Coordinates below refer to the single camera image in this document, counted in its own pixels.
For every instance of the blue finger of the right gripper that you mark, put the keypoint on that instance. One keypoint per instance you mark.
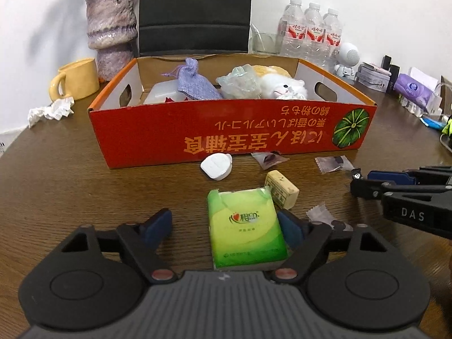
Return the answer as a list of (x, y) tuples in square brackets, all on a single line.
[(428, 175), (361, 186)]

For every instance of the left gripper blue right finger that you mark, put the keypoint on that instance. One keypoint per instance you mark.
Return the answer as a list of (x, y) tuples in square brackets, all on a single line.
[(308, 243)]

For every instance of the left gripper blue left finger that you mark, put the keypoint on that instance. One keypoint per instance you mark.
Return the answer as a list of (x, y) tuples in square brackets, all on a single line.
[(139, 243)]

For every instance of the green tissue pack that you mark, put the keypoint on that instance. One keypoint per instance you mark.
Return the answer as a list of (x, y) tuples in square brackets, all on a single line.
[(244, 229)]

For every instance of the white round plastic case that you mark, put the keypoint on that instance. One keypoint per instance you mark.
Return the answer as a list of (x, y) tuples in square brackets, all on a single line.
[(217, 166)]

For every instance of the white tissue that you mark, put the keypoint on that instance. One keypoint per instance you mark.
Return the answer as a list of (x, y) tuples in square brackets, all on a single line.
[(56, 111), (289, 93)]

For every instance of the iridescent plastic bag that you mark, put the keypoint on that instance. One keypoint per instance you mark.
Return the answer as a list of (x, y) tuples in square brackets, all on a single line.
[(241, 83)]

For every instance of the lavender drawstring pouch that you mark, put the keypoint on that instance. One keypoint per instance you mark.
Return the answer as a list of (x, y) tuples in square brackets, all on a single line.
[(192, 83)]

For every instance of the small clear wrapper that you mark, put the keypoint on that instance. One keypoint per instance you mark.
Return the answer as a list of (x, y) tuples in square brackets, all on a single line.
[(320, 213)]

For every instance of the clear crumpled candy wrapper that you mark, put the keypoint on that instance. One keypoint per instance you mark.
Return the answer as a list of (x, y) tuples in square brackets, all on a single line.
[(333, 163)]

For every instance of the cream yellow eraser block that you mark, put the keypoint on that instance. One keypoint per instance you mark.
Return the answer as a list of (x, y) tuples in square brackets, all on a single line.
[(284, 193)]

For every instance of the purple tissue pack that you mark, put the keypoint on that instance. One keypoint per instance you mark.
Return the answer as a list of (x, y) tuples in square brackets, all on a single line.
[(413, 91)]

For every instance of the candy wrapper with dark sweet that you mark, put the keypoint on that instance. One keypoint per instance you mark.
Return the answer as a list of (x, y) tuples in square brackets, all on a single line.
[(267, 160)]

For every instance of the black small box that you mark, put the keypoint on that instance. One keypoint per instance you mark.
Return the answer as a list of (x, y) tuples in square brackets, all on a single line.
[(394, 71)]

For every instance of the white printed tin box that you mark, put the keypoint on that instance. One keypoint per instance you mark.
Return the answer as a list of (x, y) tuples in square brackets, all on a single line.
[(373, 77)]

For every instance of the white astronaut figurine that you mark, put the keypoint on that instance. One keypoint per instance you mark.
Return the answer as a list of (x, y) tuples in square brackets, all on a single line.
[(347, 58)]

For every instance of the red orange cardboard box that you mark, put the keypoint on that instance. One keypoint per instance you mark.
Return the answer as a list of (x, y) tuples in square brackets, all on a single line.
[(132, 133)]

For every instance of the white yellow plush toy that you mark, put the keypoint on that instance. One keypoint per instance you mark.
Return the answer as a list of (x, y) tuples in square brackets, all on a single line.
[(272, 77)]

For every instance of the white plastic container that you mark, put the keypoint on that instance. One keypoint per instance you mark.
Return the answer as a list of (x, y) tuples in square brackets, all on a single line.
[(160, 90)]

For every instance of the crumpled white tissue by mug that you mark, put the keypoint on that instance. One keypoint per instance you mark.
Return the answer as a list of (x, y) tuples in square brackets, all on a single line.
[(56, 111)]

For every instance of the middle clear water bottle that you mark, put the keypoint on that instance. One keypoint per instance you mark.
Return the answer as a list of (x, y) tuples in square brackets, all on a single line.
[(315, 34)]

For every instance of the clear water bottle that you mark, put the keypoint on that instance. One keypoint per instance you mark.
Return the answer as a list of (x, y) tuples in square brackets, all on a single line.
[(315, 34), (292, 29), (333, 34)]

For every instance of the right clear water bottle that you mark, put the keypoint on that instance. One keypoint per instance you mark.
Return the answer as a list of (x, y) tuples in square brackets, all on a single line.
[(333, 34)]

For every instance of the left clear water bottle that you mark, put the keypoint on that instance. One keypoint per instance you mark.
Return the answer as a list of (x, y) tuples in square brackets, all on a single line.
[(292, 29)]

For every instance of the yellow ceramic mug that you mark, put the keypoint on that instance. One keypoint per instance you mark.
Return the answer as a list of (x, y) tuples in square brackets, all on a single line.
[(78, 79)]

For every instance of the clear glass cup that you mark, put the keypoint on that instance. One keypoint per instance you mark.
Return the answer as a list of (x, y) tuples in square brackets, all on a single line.
[(263, 43)]

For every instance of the purple textured ceramic vase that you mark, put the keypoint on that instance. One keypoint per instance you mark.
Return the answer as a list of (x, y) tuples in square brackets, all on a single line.
[(111, 32)]

